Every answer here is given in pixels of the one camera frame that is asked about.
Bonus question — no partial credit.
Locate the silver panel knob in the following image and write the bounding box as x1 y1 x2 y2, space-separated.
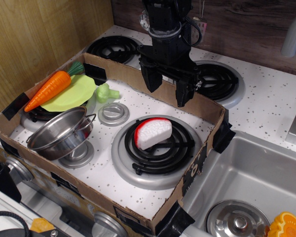
5 157 34 185
92 211 128 237

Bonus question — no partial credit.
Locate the silver sink basin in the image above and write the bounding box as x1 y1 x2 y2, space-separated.
183 132 296 237

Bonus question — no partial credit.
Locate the front left black burner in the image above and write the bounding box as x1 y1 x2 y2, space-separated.
20 98 94 130

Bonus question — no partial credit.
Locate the light green plastic plate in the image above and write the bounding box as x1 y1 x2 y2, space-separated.
41 75 96 112

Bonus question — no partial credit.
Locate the silver stove knob under pot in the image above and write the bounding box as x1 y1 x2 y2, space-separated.
58 141 94 169

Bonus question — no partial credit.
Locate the stainless steel pot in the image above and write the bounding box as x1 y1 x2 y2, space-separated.
27 106 96 160

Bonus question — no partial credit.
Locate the silver front panel knob right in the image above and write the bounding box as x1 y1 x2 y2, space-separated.
92 211 128 237

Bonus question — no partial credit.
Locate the red white toy cheese wedge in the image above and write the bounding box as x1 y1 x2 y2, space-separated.
134 118 172 150

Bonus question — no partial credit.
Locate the black burner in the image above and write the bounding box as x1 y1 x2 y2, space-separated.
20 98 94 130
83 36 141 69
196 60 245 109
111 116 203 190

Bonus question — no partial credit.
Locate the silver front panel knob left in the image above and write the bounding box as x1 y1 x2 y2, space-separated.
5 157 34 185

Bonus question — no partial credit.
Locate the front right black burner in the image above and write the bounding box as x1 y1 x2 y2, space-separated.
111 116 203 190

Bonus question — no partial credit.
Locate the hanging silver strainer ladle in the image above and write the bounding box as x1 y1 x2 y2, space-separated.
139 10 150 31

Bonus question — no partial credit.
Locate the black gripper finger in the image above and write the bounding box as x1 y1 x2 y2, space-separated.
176 79 195 107
140 62 162 92

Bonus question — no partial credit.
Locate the back right black burner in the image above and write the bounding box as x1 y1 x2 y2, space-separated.
196 60 245 109

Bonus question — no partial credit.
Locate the grey faucet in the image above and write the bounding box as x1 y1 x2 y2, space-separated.
281 18 296 58

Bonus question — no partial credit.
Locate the green toy broccoli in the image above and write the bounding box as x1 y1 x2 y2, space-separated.
96 83 119 103

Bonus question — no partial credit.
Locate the silver pot lid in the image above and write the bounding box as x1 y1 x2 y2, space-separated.
205 200 270 237

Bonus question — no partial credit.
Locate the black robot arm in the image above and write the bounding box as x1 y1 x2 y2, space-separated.
138 0 202 107

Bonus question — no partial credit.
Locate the orange toy fruit slice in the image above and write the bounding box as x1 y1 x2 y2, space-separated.
267 212 296 237

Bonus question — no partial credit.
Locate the silver stove knob centre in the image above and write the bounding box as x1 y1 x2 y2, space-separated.
98 103 130 126

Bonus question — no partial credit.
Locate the black cable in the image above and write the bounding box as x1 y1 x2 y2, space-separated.
0 210 31 237

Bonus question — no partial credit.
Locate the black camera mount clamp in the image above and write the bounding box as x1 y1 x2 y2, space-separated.
0 162 22 203

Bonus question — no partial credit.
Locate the hanging silver spatula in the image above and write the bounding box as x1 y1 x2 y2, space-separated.
191 0 207 43

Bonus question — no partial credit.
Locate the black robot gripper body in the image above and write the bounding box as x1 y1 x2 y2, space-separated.
138 37 200 84

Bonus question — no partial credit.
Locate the back left black burner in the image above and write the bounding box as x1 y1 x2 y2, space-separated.
83 36 141 69

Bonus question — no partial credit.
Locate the orange toy carrot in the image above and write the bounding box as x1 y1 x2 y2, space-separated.
24 61 84 112

